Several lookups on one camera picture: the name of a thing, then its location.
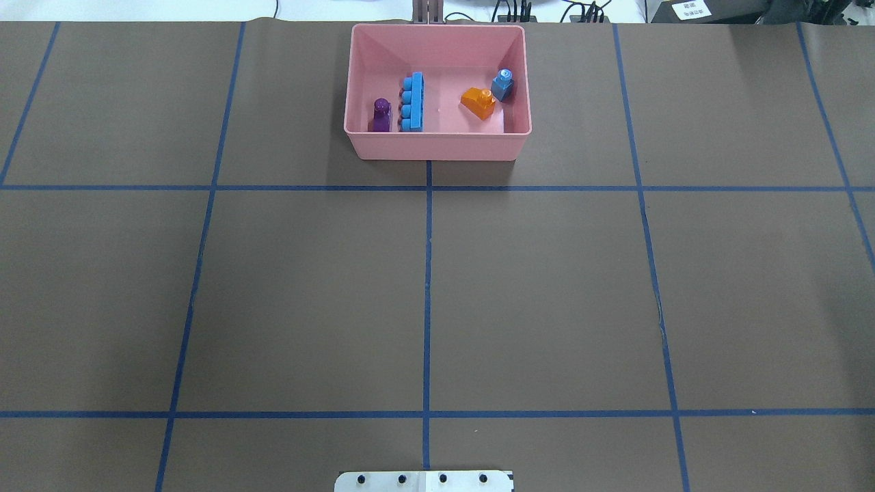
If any long blue toy block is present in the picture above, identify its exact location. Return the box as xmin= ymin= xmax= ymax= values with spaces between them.
xmin=399 ymin=71 xmax=425 ymax=132

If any purple curved toy block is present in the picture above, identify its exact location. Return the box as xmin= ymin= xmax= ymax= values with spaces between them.
xmin=369 ymin=98 xmax=394 ymax=132

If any orange sloped toy block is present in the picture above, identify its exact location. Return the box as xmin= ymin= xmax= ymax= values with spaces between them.
xmin=460 ymin=87 xmax=498 ymax=121

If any small blue toy block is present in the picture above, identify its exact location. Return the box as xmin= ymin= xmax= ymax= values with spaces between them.
xmin=490 ymin=68 xmax=515 ymax=102

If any aluminium camera post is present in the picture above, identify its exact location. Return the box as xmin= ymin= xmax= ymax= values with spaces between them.
xmin=412 ymin=0 xmax=444 ymax=24

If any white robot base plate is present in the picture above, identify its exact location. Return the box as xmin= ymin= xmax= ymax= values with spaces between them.
xmin=334 ymin=470 xmax=515 ymax=491

